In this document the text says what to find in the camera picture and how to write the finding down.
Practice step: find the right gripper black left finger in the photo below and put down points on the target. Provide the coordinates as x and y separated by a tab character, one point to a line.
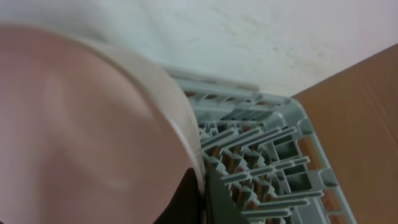
185	205

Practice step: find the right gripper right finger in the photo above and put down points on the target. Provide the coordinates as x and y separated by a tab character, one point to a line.
220	208

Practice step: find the grey dishwasher rack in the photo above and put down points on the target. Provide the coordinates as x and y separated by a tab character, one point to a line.
266	152

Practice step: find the pink bowl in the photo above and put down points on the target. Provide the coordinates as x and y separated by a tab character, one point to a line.
90	133

